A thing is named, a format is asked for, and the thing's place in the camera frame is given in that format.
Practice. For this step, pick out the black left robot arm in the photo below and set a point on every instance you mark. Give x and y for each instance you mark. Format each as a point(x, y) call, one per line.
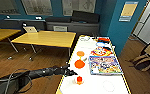
point(31, 75)

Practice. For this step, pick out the pale orange bowl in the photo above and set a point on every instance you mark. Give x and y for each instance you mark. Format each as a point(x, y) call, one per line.
point(80, 53)

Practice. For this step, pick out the yellow air hockey table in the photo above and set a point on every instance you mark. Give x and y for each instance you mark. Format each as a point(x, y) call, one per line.
point(94, 85)

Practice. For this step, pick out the small white object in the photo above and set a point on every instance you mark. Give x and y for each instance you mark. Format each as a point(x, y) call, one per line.
point(85, 38)

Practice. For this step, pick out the colourful picture book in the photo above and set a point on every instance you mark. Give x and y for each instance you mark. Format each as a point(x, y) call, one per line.
point(105, 65)

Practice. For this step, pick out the long wooden table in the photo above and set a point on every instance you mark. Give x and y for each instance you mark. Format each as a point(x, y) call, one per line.
point(6, 33)
point(44, 38)

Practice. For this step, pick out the red and black object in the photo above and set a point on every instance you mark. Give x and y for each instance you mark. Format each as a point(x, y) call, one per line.
point(103, 40)

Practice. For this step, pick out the light wooden chair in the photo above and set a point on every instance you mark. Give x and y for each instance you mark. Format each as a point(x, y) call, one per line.
point(30, 29)

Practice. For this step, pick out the large interior glass window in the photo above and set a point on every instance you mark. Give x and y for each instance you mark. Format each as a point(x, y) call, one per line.
point(78, 7)

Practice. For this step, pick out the brown backpack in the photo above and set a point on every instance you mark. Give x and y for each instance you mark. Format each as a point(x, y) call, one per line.
point(143, 63)

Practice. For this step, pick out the yellow pillar poster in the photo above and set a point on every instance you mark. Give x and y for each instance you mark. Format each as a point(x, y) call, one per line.
point(128, 11)

